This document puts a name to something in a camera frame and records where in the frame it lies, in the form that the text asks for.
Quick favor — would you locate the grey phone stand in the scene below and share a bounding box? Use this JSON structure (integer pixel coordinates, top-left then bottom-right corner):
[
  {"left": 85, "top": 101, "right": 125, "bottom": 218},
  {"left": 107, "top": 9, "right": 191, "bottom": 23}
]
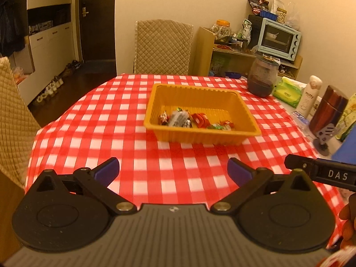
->
[{"left": 313, "top": 123, "right": 337, "bottom": 156}]

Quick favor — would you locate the dark glass jar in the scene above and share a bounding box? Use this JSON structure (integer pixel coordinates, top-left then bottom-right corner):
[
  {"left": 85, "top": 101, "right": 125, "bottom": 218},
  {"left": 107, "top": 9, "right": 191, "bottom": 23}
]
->
[{"left": 247, "top": 53, "right": 281, "bottom": 98}]

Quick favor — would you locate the green candy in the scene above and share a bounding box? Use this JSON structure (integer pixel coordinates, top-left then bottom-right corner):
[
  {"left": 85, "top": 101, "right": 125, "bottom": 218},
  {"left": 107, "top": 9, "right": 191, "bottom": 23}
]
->
[{"left": 207, "top": 123, "right": 225, "bottom": 130}]

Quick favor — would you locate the brown thermos flask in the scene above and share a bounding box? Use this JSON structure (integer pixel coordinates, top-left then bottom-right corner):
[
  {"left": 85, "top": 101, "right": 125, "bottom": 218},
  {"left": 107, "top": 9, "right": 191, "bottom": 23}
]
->
[{"left": 309, "top": 85, "right": 348, "bottom": 136}]

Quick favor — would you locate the gold candy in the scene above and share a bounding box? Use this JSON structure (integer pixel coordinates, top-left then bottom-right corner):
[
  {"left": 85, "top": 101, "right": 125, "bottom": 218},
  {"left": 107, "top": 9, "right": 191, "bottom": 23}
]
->
[{"left": 220, "top": 120, "right": 235, "bottom": 130}]

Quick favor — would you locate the dark door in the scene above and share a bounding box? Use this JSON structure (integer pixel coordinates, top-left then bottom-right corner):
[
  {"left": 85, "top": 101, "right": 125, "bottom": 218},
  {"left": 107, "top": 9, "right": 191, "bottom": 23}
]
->
[{"left": 79, "top": 0, "right": 115, "bottom": 61}]

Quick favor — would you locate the beige quilted chair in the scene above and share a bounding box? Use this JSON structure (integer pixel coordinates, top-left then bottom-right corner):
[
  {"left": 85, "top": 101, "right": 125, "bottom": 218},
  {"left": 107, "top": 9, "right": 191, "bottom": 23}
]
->
[
  {"left": 0, "top": 57, "right": 40, "bottom": 189},
  {"left": 133, "top": 19, "right": 194, "bottom": 75}
]

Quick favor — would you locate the right hand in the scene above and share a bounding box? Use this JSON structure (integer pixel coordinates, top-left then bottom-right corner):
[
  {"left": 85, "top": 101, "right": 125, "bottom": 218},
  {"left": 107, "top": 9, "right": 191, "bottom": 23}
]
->
[{"left": 338, "top": 194, "right": 355, "bottom": 248}]

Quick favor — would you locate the green wet wipes pack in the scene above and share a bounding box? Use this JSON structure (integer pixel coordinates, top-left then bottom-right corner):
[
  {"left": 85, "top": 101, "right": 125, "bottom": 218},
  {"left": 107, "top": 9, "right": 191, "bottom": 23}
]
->
[{"left": 273, "top": 77, "right": 306, "bottom": 108}]

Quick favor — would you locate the sunflower print package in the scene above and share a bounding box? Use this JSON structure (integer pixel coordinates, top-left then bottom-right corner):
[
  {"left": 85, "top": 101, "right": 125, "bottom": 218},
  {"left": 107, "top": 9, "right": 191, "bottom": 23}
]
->
[{"left": 336, "top": 93, "right": 356, "bottom": 142}]

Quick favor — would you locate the blue tissue packet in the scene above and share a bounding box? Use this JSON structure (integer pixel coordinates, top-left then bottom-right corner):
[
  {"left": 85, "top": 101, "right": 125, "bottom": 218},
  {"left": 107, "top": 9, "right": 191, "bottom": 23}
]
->
[{"left": 291, "top": 111, "right": 309, "bottom": 129}]

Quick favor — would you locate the red white checkered tablecloth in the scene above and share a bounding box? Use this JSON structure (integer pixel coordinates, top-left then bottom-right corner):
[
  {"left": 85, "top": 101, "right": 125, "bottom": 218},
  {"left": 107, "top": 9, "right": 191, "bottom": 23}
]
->
[{"left": 25, "top": 73, "right": 348, "bottom": 248}]

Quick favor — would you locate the red brown snack packet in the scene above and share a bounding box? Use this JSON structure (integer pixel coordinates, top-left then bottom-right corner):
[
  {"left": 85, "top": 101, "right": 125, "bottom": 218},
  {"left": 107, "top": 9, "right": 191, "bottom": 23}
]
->
[{"left": 159, "top": 111, "right": 169, "bottom": 125}]

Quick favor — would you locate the white cabinet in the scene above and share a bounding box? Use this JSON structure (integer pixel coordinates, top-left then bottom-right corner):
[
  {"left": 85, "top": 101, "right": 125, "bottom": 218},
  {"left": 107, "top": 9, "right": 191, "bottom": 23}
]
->
[{"left": 19, "top": 0, "right": 75, "bottom": 104}]

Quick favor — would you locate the wooden shelf unit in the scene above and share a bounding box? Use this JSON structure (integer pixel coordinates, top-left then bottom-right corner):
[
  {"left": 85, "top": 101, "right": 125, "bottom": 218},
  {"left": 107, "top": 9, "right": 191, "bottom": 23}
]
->
[{"left": 191, "top": 26, "right": 304, "bottom": 80}]

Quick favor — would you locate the large red snack packet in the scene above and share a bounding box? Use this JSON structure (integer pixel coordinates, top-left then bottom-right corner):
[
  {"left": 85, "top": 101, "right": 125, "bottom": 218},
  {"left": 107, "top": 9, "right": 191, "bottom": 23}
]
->
[{"left": 191, "top": 113, "right": 210, "bottom": 128}]

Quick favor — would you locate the orange lid snack jar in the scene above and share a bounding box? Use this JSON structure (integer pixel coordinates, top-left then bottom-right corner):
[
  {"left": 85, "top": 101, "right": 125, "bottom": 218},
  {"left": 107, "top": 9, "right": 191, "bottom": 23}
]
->
[{"left": 210, "top": 19, "right": 232, "bottom": 43}]

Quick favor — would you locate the white miffy bottle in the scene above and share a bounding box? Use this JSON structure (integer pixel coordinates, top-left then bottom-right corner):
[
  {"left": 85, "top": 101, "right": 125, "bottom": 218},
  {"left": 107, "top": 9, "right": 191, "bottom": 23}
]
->
[{"left": 296, "top": 75, "right": 322, "bottom": 119}]

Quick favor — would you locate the blue thermos jug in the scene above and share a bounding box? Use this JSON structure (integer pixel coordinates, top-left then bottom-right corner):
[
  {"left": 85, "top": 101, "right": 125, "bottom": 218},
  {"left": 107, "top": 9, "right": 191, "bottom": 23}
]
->
[{"left": 332, "top": 123, "right": 356, "bottom": 165}]

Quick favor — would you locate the orange plastic tray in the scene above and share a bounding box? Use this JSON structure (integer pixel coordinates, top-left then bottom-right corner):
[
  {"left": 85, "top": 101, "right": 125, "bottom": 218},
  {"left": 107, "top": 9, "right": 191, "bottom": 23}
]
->
[{"left": 144, "top": 84, "right": 261, "bottom": 145}]

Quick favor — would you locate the clear pastry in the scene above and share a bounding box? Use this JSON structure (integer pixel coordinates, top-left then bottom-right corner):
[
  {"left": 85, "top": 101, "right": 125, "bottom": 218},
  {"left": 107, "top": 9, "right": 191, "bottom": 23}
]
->
[{"left": 168, "top": 110, "right": 190, "bottom": 127}]

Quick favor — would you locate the light blue toaster oven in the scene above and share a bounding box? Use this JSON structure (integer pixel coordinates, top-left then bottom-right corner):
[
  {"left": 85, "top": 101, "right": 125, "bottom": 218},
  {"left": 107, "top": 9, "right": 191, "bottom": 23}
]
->
[{"left": 257, "top": 18, "right": 302, "bottom": 61}]

